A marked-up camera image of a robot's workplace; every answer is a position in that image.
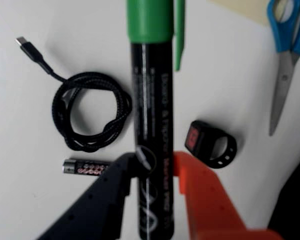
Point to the wide beige masking tape strip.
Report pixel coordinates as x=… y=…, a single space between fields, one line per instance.
x=242 y=10

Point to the navy gripper finger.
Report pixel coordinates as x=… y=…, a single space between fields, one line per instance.
x=100 y=202

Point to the green capped black marker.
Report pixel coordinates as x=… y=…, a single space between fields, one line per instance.
x=152 y=100

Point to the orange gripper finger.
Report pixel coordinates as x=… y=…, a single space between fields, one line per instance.
x=207 y=205

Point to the black aa battery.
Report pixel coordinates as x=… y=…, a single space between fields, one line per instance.
x=82 y=167

